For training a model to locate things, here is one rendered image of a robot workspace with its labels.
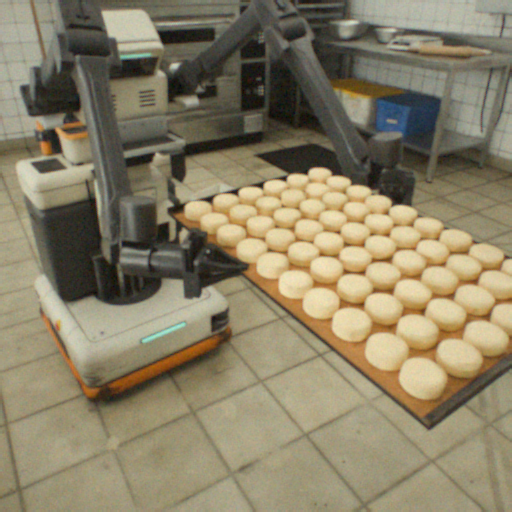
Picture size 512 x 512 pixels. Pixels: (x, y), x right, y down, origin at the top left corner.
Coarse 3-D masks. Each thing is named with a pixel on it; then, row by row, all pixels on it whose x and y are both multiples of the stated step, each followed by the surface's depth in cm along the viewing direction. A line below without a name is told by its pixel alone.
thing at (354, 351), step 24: (216, 240) 83; (264, 240) 83; (432, 240) 85; (432, 264) 78; (264, 288) 71; (312, 288) 72; (336, 288) 72; (456, 288) 72; (408, 312) 67; (336, 336) 63; (456, 336) 63; (360, 360) 59; (432, 360) 59; (384, 384) 56; (456, 384) 56; (432, 408) 53
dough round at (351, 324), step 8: (336, 312) 64; (344, 312) 64; (352, 312) 64; (360, 312) 64; (336, 320) 62; (344, 320) 62; (352, 320) 62; (360, 320) 62; (368, 320) 62; (336, 328) 62; (344, 328) 61; (352, 328) 61; (360, 328) 61; (368, 328) 61; (344, 336) 62; (352, 336) 61; (360, 336) 61; (368, 336) 62
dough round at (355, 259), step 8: (344, 248) 78; (352, 248) 78; (360, 248) 78; (344, 256) 76; (352, 256) 76; (360, 256) 76; (368, 256) 76; (344, 264) 76; (352, 264) 75; (360, 264) 75; (368, 264) 75
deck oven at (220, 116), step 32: (128, 0) 349; (160, 0) 361; (192, 0) 373; (224, 0) 386; (160, 32) 370; (192, 32) 382; (160, 64) 382; (256, 64) 425; (224, 96) 419; (256, 96) 439; (192, 128) 420; (224, 128) 436; (256, 128) 454
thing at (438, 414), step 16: (288, 176) 106; (224, 192) 97; (176, 208) 92; (240, 272) 75; (320, 336) 63; (336, 352) 60; (496, 368) 59; (480, 384) 55; (448, 400) 54; (464, 400) 53; (416, 416) 52; (432, 416) 52
